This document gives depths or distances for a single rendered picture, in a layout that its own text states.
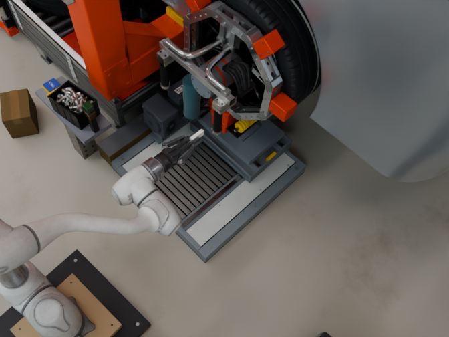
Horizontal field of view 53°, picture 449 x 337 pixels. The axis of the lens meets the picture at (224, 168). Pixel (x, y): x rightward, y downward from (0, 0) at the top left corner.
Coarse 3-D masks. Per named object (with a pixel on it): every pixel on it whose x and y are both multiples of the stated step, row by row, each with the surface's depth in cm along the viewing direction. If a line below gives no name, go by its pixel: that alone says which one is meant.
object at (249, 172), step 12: (204, 132) 268; (216, 144) 264; (276, 144) 264; (288, 144) 265; (228, 156) 258; (264, 156) 262; (276, 156) 264; (240, 168) 256; (252, 168) 257; (264, 168) 262; (252, 180) 259
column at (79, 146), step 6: (66, 126) 250; (72, 132) 248; (72, 138) 258; (78, 138) 252; (78, 144) 256; (90, 144) 264; (78, 150) 267; (84, 150) 264; (90, 150) 268; (96, 150) 273; (84, 156) 268
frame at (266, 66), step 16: (192, 16) 193; (208, 16) 185; (224, 16) 178; (240, 16) 179; (192, 32) 209; (240, 32) 176; (256, 32) 175; (192, 48) 215; (256, 64) 181; (272, 64) 181; (272, 80) 181; (272, 96) 188; (240, 112) 214; (256, 112) 204
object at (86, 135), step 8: (64, 80) 242; (40, 88) 238; (40, 96) 236; (48, 104) 233; (56, 112) 231; (64, 120) 229; (104, 120) 231; (72, 128) 227; (88, 128) 228; (104, 128) 229; (80, 136) 225; (88, 136) 225; (96, 136) 228
